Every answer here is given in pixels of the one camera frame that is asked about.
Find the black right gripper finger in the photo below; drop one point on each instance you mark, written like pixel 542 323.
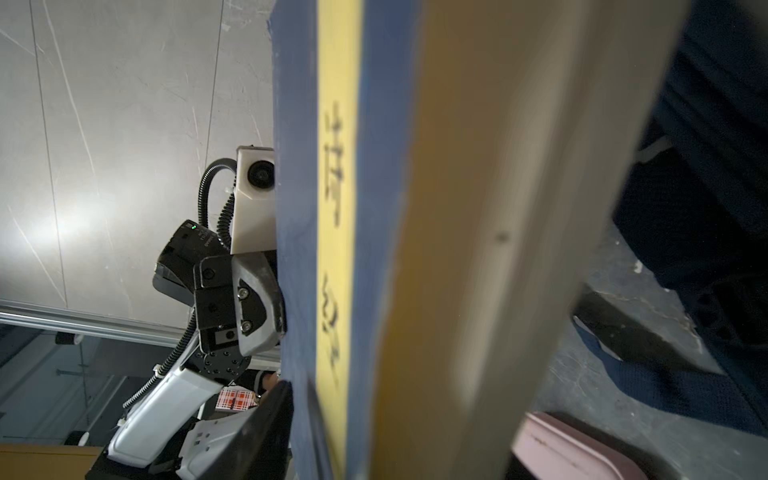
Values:
pixel 259 450

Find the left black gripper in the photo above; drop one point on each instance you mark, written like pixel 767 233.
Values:
pixel 237 307

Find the navy blue notebook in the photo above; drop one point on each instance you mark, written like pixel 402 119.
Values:
pixel 444 172

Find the navy blue student backpack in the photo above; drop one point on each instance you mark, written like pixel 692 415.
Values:
pixel 694 212

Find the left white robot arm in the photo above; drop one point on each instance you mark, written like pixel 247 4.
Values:
pixel 156 438

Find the pink pencil case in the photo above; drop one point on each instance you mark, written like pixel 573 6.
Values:
pixel 550 449

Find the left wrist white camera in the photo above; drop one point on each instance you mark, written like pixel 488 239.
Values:
pixel 254 222

